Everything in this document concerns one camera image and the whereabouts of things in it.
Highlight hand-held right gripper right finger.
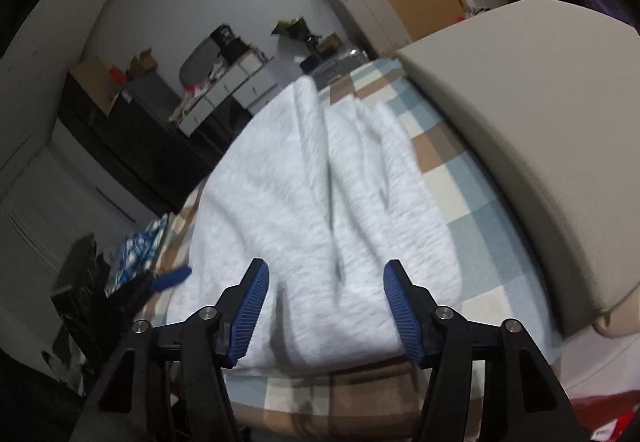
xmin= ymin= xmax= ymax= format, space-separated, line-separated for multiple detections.
xmin=382 ymin=259 xmax=588 ymax=442

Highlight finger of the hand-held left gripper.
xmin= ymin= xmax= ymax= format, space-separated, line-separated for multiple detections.
xmin=117 ymin=266 xmax=193 ymax=318

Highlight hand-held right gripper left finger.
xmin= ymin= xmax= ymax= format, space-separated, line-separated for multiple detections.
xmin=70 ymin=258 xmax=271 ymax=442

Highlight light grey sweatshirt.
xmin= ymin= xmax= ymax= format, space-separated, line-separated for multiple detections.
xmin=167 ymin=75 xmax=463 ymax=375

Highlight blue plaid cloth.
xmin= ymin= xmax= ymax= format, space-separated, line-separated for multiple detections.
xmin=107 ymin=217 xmax=168 ymax=295

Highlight dark cloth pile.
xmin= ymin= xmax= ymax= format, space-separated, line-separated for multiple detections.
xmin=42 ymin=232 xmax=151 ymax=398

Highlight checkered blanket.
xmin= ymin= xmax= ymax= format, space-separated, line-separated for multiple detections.
xmin=145 ymin=57 xmax=563 ymax=442

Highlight black cabinet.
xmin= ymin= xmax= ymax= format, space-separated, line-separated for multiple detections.
xmin=60 ymin=72 xmax=223 ymax=218

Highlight grey cabinet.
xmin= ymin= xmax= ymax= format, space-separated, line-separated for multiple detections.
xmin=122 ymin=72 xmax=181 ymax=118

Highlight pile of desk clutter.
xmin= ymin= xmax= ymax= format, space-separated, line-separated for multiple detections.
xmin=172 ymin=60 xmax=228 ymax=120

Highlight white desk with drawers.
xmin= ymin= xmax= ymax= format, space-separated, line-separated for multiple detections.
xmin=177 ymin=53 xmax=278 ymax=135

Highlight large cardboard box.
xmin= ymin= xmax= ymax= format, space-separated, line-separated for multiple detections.
xmin=70 ymin=55 xmax=126 ymax=115

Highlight arched mirror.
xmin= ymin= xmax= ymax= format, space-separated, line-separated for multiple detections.
xmin=180 ymin=40 xmax=221 ymax=88

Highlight small cardboard boxes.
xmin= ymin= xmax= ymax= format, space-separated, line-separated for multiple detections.
xmin=127 ymin=47 xmax=158 ymax=78

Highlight red bag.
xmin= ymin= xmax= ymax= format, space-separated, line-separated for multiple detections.
xmin=570 ymin=389 xmax=640 ymax=442

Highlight beige padded headboard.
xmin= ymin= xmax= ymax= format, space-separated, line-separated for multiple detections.
xmin=395 ymin=0 xmax=640 ymax=340

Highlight silver suitcase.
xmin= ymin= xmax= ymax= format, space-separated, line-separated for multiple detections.
xmin=312 ymin=47 xmax=371 ymax=88

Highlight flower bouquet dark wrapping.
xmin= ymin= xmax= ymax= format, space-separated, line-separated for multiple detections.
xmin=272 ymin=16 xmax=313 ymax=42

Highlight small brown box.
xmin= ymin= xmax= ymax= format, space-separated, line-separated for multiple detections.
xmin=316 ymin=35 xmax=346 ymax=54

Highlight white suitcase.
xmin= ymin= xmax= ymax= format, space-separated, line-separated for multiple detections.
xmin=329 ymin=0 xmax=412 ymax=58

